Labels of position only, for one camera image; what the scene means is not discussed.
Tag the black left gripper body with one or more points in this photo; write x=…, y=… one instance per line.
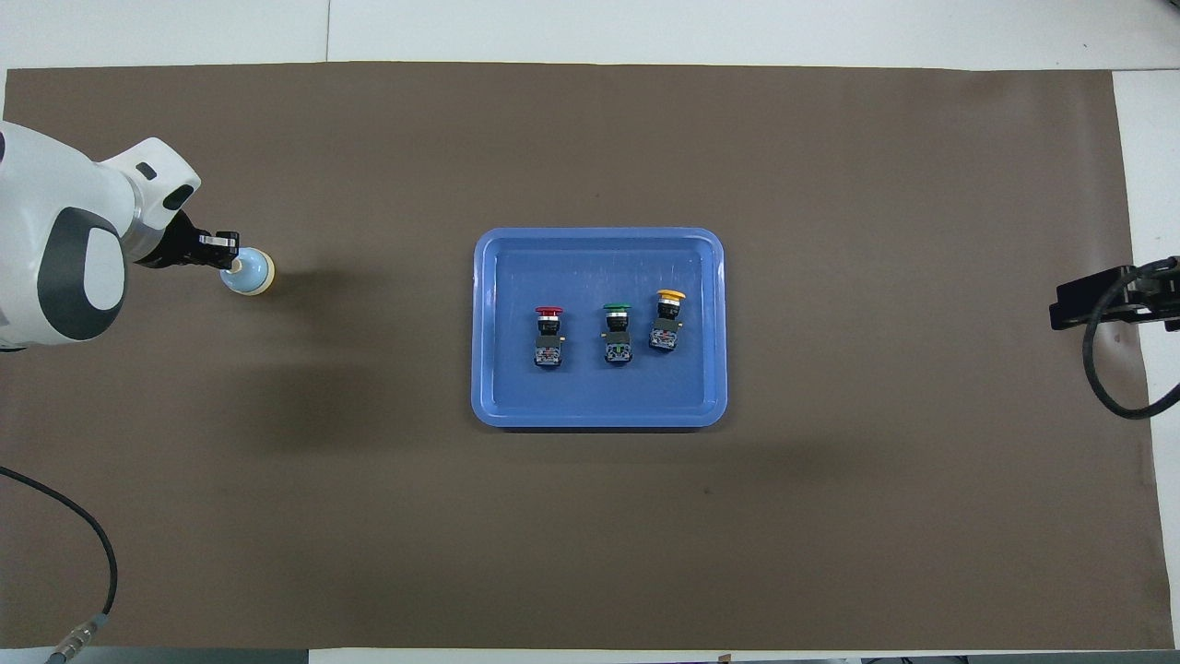
x=180, y=247

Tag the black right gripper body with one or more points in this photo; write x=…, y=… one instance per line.
x=1163, y=304

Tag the light blue desk bell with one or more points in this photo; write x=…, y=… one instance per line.
x=254, y=277

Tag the red push button switch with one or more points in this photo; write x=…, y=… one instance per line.
x=549, y=349

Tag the green push button switch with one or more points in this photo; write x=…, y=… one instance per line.
x=617, y=347

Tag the yellow push button switch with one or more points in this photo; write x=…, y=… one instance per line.
x=666, y=332

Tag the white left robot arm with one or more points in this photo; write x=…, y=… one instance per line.
x=37, y=184

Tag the blue plastic tray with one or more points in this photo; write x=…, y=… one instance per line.
x=516, y=397

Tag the brown table mat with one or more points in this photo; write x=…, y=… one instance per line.
x=369, y=138

